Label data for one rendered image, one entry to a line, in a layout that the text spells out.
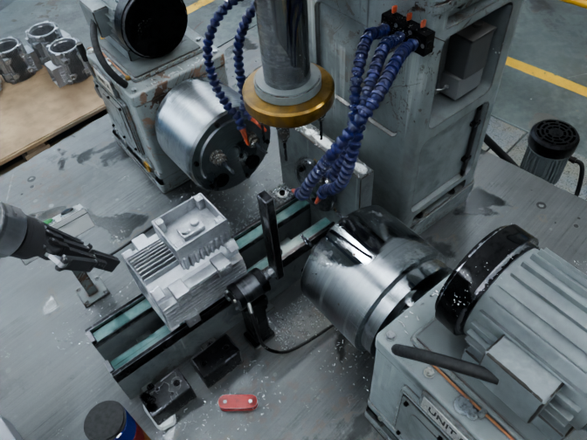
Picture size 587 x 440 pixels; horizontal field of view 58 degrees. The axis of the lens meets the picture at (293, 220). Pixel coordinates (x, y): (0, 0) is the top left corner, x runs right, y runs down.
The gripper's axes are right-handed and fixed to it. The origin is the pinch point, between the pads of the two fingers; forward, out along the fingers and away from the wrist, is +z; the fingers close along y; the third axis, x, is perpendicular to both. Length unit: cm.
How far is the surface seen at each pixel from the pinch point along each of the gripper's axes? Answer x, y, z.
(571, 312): -47, -69, -1
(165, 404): 16.6, -22.1, 18.8
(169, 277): -6.3, -10.7, 6.6
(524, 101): -153, 39, 216
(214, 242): -17.1, -11.0, 10.3
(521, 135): -111, 1, 143
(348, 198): -42, -18, 30
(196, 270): -10.3, -12.0, 10.3
